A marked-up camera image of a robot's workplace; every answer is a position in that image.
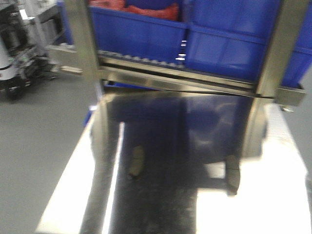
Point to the blue plastic bin left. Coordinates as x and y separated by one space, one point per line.
136 35

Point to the dark brake pad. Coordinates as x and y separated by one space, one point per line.
232 174
137 163

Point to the stainless steel rack frame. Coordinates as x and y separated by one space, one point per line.
287 57

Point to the red mesh bag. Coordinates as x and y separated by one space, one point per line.
162 9

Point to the blue plastic bin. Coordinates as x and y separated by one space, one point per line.
230 37
136 35

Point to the blue plastic bin right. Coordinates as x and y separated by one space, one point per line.
230 37

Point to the black white mobile robot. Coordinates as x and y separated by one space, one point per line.
20 63

